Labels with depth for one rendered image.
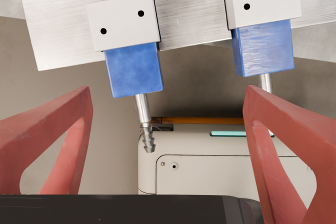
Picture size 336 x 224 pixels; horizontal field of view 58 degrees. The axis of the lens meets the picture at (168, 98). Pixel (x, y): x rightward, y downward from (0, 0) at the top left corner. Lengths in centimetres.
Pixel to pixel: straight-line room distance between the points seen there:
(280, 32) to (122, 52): 13
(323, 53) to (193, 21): 15
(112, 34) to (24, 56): 101
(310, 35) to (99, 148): 99
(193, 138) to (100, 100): 43
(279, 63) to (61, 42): 18
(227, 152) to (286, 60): 66
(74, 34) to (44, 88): 95
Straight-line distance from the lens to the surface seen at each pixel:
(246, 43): 25
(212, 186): 94
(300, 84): 122
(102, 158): 123
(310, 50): 35
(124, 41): 23
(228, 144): 90
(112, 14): 24
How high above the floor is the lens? 111
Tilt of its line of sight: 80 degrees down
